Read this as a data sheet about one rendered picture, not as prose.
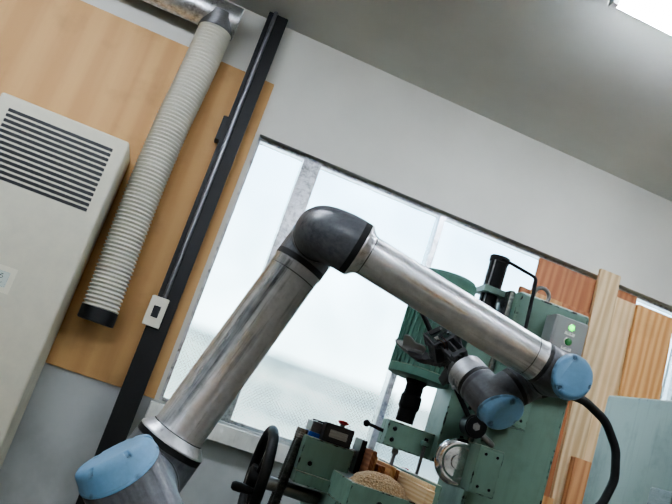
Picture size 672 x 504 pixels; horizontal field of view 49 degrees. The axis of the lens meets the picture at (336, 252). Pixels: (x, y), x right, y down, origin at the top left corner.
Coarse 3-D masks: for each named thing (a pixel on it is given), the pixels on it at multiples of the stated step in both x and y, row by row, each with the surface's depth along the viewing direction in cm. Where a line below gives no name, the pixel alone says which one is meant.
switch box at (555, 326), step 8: (552, 320) 201; (560, 320) 199; (568, 320) 200; (544, 328) 203; (552, 328) 199; (560, 328) 199; (576, 328) 200; (584, 328) 200; (544, 336) 202; (552, 336) 198; (560, 336) 198; (568, 336) 199; (576, 336) 199; (584, 336) 200; (560, 344) 198; (576, 344) 199; (568, 352) 198; (576, 352) 199
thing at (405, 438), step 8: (384, 424) 203; (392, 424) 200; (400, 424) 200; (384, 432) 200; (392, 432) 199; (400, 432) 200; (408, 432) 200; (416, 432) 200; (424, 432) 201; (384, 440) 198; (392, 440) 198; (400, 440) 199; (408, 440) 200; (416, 440) 200; (432, 440) 201; (392, 448) 202; (400, 448) 199; (408, 448) 199; (416, 448) 200; (424, 456) 200
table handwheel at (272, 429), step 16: (272, 432) 190; (256, 448) 205; (272, 448) 185; (256, 464) 204; (272, 464) 183; (256, 480) 191; (272, 480) 193; (240, 496) 202; (256, 496) 179; (288, 496) 194; (304, 496) 194
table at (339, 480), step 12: (300, 480) 187; (312, 480) 188; (324, 480) 188; (336, 480) 184; (348, 480) 173; (336, 492) 180; (348, 492) 169; (360, 492) 169; (372, 492) 169; (384, 492) 170
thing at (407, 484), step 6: (402, 480) 184; (408, 480) 180; (402, 486) 183; (408, 486) 179; (414, 486) 175; (420, 486) 171; (408, 492) 177; (414, 492) 173; (420, 492) 169; (426, 492) 166; (432, 492) 166; (408, 498) 176; (414, 498) 172; (420, 498) 168; (426, 498) 166; (432, 498) 166
